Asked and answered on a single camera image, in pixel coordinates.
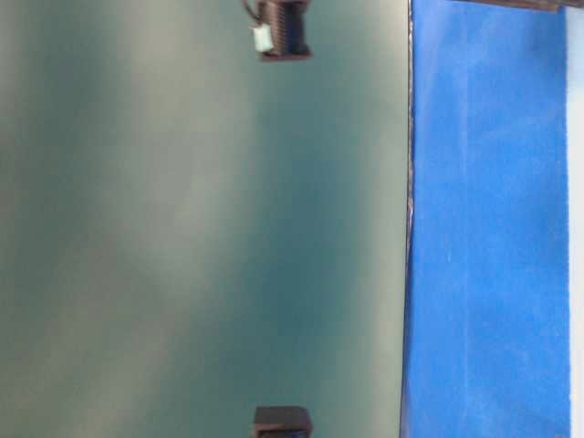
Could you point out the blue table cloth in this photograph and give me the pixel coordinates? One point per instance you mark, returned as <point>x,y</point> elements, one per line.
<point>488,349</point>

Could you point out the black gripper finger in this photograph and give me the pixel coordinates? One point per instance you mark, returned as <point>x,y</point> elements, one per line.
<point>546,6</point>

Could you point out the light blue towel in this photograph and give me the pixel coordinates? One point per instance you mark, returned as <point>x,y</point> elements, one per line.
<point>575,138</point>

